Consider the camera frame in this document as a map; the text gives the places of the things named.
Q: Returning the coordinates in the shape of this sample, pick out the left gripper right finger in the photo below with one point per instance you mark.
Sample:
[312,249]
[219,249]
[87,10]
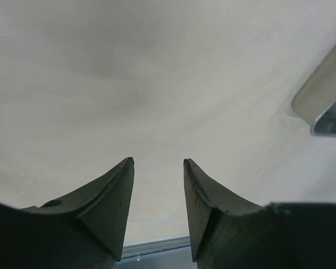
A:
[206,199]

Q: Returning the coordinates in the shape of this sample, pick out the aluminium front rail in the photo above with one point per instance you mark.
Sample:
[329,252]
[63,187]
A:
[144,249]

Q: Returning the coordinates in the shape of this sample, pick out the beige cloth wrap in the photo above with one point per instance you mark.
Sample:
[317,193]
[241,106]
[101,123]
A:
[85,84]

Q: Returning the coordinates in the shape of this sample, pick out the stainless steel instrument tray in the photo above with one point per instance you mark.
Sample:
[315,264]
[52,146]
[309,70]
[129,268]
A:
[315,102]

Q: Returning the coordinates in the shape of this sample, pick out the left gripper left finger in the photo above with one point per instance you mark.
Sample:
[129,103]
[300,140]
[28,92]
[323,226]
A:
[101,206]

